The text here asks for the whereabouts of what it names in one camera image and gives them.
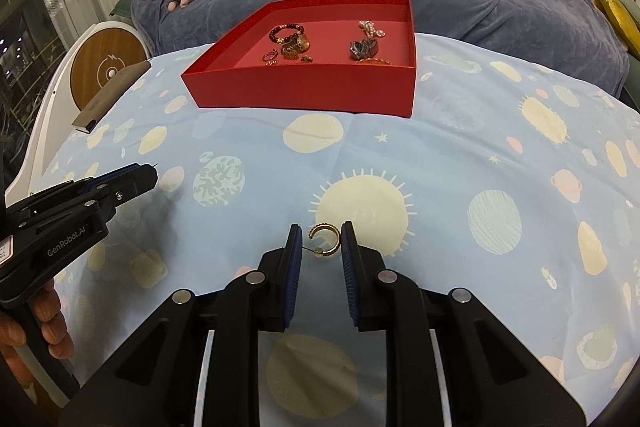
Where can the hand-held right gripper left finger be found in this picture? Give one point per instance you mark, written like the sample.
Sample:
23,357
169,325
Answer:
292,277

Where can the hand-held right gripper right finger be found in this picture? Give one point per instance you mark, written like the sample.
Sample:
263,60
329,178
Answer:
350,277

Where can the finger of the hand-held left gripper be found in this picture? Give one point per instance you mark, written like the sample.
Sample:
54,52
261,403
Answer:
107,179
135,189

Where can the chunky gold hoop earring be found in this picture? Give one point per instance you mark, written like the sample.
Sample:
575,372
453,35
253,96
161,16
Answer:
334,243

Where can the red cardboard box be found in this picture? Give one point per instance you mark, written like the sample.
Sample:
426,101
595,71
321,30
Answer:
300,87

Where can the thin gold hoop earring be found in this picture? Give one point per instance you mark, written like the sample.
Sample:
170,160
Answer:
270,55

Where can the silver wristwatch with dark dial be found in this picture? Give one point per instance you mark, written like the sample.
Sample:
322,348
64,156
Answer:
363,48

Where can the person's left hand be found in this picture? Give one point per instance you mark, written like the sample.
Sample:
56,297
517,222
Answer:
52,322

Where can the white side table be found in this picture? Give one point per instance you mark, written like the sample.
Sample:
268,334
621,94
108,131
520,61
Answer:
45,127

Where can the round wooden charging pad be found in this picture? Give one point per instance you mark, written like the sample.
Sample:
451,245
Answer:
95,62

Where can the yellow packet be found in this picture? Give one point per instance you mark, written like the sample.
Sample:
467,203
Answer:
617,2

